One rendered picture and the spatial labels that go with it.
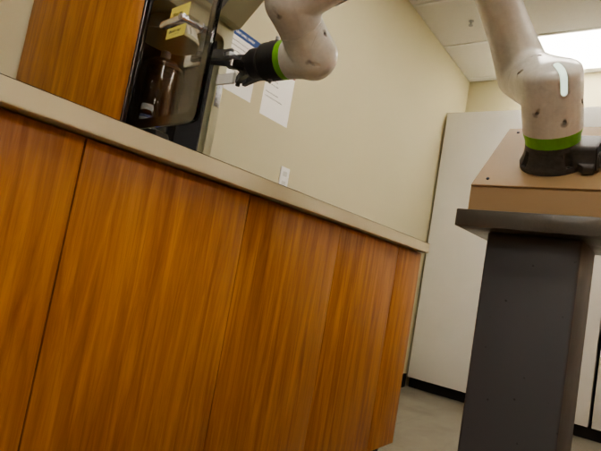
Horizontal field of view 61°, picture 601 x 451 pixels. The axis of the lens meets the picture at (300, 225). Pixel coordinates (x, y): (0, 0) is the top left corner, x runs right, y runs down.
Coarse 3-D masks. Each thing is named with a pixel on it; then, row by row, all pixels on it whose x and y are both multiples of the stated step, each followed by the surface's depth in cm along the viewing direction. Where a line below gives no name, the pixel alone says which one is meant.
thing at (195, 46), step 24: (168, 0) 119; (192, 0) 112; (216, 0) 105; (144, 48) 123; (168, 48) 115; (192, 48) 108; (144, 72) 121; (168, 72) 113; (192, 72) 106; (144, 96) 119; (168, 96) 111; (192, 96) 105; (144, 120) 116; (168, 120) 109; (192, 120) 104
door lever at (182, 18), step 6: (174, 18) 106; (180, 18) 104; (186, 18) 104; (162, 24) 109; (168, 24) 107; (174, 24) 106; (180, 24) 106; (192, 24) 106; (198, 24) 107; (198, 30) 108
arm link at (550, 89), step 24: (528, 72) 113; (552, 72) 109; (576, 72) 108; (528, 96) 114; (552, 96) 110; (576, 96) 110; (528, 120) 117; (552, 120) 113; (576, 120) 113; (528, 144) 121; (552, 144) 116
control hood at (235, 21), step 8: (232, 0) 143; (240, 0) 144; (248, 0) 146; (256, 0) 147; (264, 0) 148; (224, 8) 144; (232, 8) 145; (240, 8) 146; (248, 8) 148; (256, 8) 149; (224, 16) 146; (232, 16) 147; (240, 16) 149; (248, 16) 150; (232, 24) 150; (240, 24) 151
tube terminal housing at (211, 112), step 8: (224, 24) 150; (216, 32) 148; (224, 32) 151; (232, 32) 153; (216, 40) 152; (224, 40) 151; (232, 40) 153; (216, 48) 152; (224, 48) 151; (216, 72) 153; (224, 72) 152; (208, 96) 151; (208, 104) 152; (208, 112) 152; (216, 112) 151; (208, 120) 149; (208, 128) 149; (200, 136) 150; (208, 136) 149; (200, 144) 150; (208, 144) 149; (200, 152) 151; (208, 152) 150
